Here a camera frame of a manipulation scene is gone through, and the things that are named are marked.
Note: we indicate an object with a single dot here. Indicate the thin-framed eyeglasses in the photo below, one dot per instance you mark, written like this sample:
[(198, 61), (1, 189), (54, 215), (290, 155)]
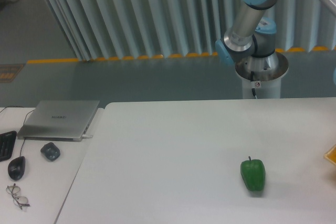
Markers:
[(19, 200)]

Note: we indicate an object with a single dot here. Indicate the yellow tray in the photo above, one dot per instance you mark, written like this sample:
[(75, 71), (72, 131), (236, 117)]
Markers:
[(330, 155)]

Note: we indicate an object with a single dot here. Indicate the silver Huawei laptop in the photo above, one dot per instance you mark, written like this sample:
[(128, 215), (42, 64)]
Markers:
[(61, 120)]

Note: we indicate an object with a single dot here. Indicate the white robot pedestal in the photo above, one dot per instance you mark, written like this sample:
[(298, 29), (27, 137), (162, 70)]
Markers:
[(262, 82)]

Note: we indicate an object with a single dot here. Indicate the black keyboard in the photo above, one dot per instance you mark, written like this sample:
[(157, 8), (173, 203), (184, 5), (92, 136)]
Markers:
[(7, 142)]

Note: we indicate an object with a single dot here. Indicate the white USB plug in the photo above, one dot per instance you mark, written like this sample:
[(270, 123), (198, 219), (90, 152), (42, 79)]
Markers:
[(87, 136)]

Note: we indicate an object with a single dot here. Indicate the black computer mouse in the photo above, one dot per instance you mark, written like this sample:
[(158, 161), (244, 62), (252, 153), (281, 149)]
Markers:
[(16, 168)]

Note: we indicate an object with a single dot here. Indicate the black earbud case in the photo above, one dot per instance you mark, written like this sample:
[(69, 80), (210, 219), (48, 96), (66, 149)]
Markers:
[(50, 151)]

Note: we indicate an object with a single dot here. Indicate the corrugated white partition screen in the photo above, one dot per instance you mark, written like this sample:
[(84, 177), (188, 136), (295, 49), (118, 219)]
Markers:
[(135, 28)]

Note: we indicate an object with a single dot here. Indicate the green bell pepper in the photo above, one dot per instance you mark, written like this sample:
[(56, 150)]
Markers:
[(253, 174)]

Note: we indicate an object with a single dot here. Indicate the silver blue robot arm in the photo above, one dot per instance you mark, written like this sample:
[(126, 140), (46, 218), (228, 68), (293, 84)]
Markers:
[(249, 44)]

